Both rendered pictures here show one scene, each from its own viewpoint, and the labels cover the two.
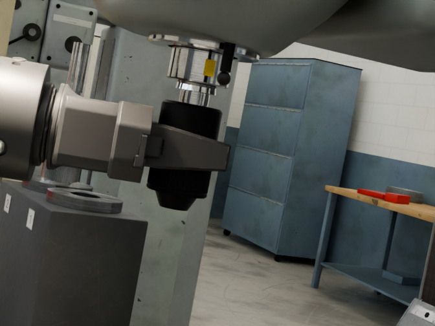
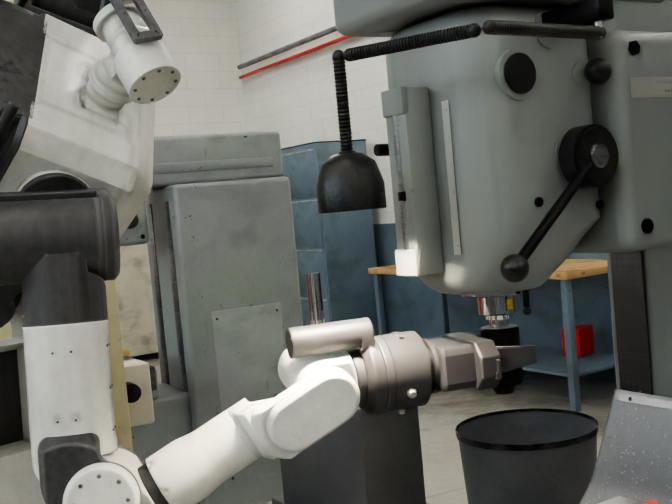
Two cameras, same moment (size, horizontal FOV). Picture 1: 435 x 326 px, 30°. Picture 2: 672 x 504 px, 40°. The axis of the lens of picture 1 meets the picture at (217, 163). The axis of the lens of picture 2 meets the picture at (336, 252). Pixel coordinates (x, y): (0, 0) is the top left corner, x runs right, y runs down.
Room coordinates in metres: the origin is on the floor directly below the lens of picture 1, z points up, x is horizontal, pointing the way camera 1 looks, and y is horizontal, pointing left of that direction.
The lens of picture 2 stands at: (-0.44, 0.37, 1.43)
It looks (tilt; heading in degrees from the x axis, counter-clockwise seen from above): 3 degrees down; 352
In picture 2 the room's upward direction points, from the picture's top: 5 degrees counter-clockwise
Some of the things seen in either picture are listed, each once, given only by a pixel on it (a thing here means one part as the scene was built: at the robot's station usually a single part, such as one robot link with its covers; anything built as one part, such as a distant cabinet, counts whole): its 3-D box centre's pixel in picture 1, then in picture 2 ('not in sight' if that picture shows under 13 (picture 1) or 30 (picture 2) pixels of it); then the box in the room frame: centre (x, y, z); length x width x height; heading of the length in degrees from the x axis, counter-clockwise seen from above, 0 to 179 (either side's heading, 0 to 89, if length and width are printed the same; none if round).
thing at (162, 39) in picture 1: (203, 46); (496, 289); (0.62, 0.03, 1.31); 0.09 x 0.09 x 0.01
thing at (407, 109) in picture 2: not in sight; (412, 182); (0.58, 0.13, 1.45); 0.04 x 0.04 x 0.21; 23
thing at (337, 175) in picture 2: not in sight; (349, 181); (0.51, 0.21, 1.45); 0.07 x 0.07 x 0.06
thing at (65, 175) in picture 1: (62, 159); not in sight; (1.04, 0.20, 1.17); 0.05 x 0.05 x 0.06
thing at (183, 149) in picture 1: (188, 151); (513, 358); (0.59, 0.02, 1.23); 0.06 x 0.02 x 0.03; 98
